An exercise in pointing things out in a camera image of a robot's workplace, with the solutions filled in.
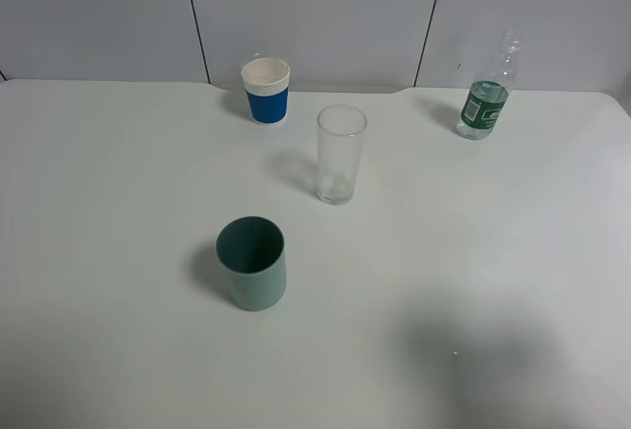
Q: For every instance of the clear bottle with green label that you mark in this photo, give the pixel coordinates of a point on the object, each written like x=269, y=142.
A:
x=490, y=89

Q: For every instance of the teal green plastic cup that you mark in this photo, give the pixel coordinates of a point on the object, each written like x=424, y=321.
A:
x=252, y=250

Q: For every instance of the blue and white paper cup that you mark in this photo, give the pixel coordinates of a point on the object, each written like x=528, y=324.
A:
x=266, y=81

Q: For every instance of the tall clear drinking glass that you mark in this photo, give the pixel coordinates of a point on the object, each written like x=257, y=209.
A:
x=340, y=137

